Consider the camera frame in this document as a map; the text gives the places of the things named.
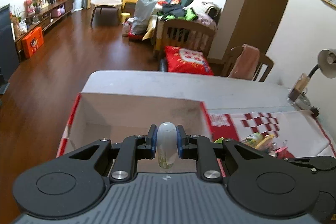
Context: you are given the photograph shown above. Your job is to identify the red printed seat cushion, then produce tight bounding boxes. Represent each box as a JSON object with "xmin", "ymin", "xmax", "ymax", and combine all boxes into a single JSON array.
[{"xmin": 165, "ymin": 46, "xmax": 214, "ymax": 76}]

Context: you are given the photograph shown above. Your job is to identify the red white table mat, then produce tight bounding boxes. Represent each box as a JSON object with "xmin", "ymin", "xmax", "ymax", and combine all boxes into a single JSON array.
[{"xmin": 207, "ymin": 111, "xmax": 335, "ymax": 157}]

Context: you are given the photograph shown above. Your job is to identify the black television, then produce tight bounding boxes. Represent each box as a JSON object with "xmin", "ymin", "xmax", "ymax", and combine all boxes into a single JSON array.
[{"xmin": 0, "ymin": 5, "xmax": 19, "ymax": 80}]

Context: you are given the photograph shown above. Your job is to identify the wooden chair with cushion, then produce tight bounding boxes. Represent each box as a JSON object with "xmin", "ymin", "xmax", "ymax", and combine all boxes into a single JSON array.
[{"xmin": 158, "ymin": 19, "xmax": 215, "ymax": 72}]

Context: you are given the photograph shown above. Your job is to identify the yellow correction tape dispenser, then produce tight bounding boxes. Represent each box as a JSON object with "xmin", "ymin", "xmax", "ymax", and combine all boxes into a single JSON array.
[{"xmin": 255, "ymin": 135, "xmax": 274, "ymax": 151}]

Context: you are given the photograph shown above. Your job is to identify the wooden chair with towel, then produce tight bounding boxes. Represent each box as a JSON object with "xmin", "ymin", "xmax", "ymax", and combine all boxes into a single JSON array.
[{"xmin": 220, "ymin": 46, "xmax": 274, "ymax": 82}]

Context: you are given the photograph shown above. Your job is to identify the wooden tv console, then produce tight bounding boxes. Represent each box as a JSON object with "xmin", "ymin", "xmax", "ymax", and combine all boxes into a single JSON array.
[{"xmin": 14, "ymin": 0, "xmax": 74, "ymax": 60}]

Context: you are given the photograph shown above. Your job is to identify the toothpick jar green lid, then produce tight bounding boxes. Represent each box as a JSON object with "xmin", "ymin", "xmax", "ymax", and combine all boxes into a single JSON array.
[{"xmin": 240, "ymin": 132, "xmax": 264, "ymax": 148}]

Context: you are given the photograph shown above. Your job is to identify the pink binder clip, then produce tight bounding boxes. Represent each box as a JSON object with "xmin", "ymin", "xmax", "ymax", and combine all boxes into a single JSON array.
[{"xmin": 274, "ymin": 140, "xmax": 294, "ymax": 160}]

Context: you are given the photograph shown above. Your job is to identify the white coffee table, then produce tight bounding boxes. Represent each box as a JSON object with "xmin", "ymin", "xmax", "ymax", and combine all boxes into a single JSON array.
[{"xmin": 90, "ymin": 0, "xmax": 124, "ymax": 26}]

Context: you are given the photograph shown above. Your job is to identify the grey desk lamp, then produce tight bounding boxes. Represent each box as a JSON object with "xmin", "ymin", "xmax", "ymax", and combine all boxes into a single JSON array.
[{"xmin": 295, "ymin": 49, "xmax": 335, "ymax": 110}]

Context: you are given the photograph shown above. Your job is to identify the red cardboard box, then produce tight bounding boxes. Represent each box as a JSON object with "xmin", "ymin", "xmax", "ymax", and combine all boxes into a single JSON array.
[{"xmin": 56, "ymin": 93, "xmax": 211, "ymax": 156}]

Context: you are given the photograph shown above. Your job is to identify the pink towel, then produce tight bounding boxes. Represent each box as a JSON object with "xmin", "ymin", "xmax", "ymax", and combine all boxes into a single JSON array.
[{"xmin": 228, "ymin": 44, "xmax": 260, "ymax": 80}]

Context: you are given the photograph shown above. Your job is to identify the yellow stool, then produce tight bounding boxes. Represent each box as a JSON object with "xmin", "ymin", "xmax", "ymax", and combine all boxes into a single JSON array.
[{"xmin": 120, "ymin": 12, "xmax": 131, "ymax": 24}]

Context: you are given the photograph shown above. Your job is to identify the grey plastic bag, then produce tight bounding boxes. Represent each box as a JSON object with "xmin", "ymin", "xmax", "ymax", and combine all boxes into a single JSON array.
[{"xmin": 130, "ymin": 0, "xmax": 157, "ymax": 35}]

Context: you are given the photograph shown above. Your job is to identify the pink flower vase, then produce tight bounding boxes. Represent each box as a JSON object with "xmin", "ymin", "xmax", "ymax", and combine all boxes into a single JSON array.
[{"xmin": 24, "ymin": 0, "xmax": 35, "ymax": 15}]

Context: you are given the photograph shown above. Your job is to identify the black power plug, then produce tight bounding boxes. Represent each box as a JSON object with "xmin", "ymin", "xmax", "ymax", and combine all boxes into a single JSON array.
[{"xmin": 310, "ymin": 106, "xmax": 319, "ymax": 118}]

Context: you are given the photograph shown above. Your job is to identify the orange gift box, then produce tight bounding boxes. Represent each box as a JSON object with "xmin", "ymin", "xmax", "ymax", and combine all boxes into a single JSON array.
[{"xmin": 22, "ymin": 27, "xmax": 44, "ymax": 59}]

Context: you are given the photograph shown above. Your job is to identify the glass jar dark contents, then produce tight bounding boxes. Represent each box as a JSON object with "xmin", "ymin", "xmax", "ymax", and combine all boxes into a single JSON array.
[{"xmin": 288, "ymin": 73, "xmax": 310, "ymax": 103}]

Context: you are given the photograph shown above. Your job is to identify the sofa with clothes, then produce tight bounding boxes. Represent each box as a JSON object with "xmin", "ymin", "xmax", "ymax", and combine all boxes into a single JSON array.
[{"xmin": 142, "ymin": 0, "xmax": 221, "ymax": 43}]

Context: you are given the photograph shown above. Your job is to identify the white green marker pen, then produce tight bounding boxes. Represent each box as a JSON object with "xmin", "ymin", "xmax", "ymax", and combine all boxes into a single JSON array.
[{"xmin": 157, "ymin": 122, "xmax": 178, "ymax": 169}]

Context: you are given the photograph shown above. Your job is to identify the pink toy kettle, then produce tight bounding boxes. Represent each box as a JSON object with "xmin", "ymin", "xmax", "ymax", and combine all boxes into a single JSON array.
[{"xmin": 51, "ymin": 4, "xmax": 66, "ymax": 18}]

